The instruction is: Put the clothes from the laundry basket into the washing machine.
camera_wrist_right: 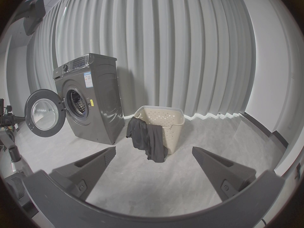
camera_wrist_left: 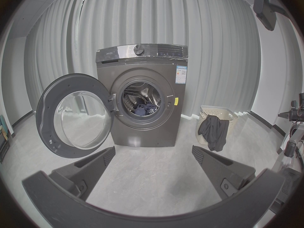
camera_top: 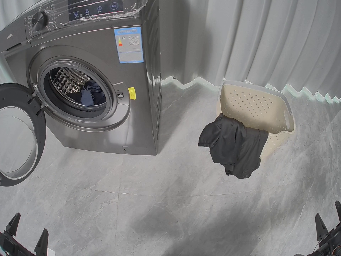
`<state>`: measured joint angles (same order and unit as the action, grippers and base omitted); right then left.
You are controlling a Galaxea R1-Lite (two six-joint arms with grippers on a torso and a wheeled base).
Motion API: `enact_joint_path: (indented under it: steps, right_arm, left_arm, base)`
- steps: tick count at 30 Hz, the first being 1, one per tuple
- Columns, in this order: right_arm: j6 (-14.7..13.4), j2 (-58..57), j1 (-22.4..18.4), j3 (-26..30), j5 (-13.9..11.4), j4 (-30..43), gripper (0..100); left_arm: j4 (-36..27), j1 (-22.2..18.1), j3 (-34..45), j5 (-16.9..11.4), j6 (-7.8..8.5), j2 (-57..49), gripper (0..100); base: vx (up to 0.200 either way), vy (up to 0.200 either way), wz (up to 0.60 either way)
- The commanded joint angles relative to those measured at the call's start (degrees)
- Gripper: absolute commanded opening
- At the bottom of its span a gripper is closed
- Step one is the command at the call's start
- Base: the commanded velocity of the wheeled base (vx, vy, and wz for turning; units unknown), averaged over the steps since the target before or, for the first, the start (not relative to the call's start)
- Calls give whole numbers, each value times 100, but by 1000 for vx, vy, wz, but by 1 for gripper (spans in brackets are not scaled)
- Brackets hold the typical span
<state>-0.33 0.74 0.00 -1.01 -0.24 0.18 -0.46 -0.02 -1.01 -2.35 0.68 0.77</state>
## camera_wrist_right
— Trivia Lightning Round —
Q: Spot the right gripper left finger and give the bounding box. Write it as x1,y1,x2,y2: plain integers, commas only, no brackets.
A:
49,146,116,200

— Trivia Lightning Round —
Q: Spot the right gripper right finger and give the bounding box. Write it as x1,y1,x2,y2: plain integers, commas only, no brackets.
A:
192,146,257,202

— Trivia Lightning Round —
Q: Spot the washing machine door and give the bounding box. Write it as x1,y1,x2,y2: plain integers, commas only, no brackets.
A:
24,89,67,138

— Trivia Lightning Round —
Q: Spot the cream laundry basket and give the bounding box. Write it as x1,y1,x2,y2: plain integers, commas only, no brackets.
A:
134,105,185,155

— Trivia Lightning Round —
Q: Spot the heap of dark clothes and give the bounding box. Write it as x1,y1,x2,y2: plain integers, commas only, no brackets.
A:
126,117,169,163

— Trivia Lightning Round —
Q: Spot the grey washing machine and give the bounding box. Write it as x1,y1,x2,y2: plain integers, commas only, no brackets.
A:
53,53,125,145

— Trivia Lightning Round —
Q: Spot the white curtain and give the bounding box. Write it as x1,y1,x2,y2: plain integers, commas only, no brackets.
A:
26,0,257,119

